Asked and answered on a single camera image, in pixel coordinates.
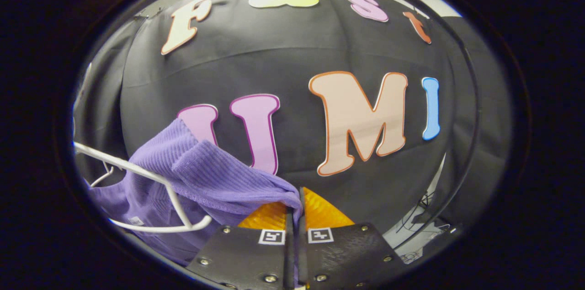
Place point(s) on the purple shirt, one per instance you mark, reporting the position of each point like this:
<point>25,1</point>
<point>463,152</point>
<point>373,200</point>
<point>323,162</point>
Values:
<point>205,175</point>

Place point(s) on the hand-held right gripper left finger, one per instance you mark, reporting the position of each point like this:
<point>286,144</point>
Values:
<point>289,258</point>

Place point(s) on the black clothes rack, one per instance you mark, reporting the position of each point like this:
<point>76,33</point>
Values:
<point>477,130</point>

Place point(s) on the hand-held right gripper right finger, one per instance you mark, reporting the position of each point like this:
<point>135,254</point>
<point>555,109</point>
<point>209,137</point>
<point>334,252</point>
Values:
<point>302,258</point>

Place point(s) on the black backdrop cloth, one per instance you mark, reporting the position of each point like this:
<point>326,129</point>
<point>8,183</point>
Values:
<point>297,52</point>

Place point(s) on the black backdrop stand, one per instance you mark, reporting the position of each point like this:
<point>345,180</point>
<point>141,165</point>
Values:
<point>426,201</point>

